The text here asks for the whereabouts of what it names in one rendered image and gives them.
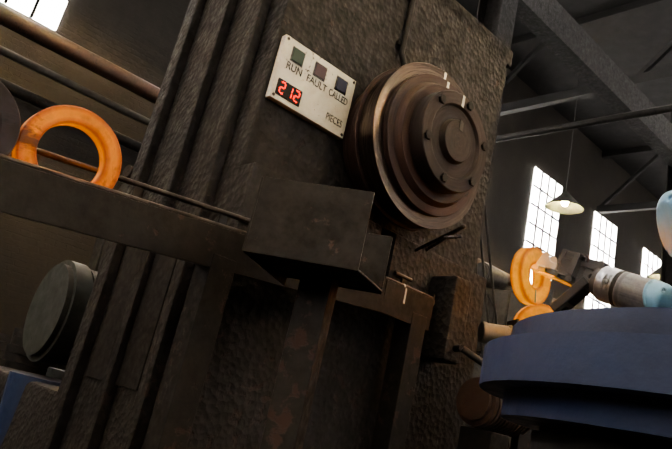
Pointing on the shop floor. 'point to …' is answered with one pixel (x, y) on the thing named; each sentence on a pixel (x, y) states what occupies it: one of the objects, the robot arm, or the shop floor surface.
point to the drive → (48, 346)
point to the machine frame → (103, 318)
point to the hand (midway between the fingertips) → (532, 268)
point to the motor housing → (483, 419)
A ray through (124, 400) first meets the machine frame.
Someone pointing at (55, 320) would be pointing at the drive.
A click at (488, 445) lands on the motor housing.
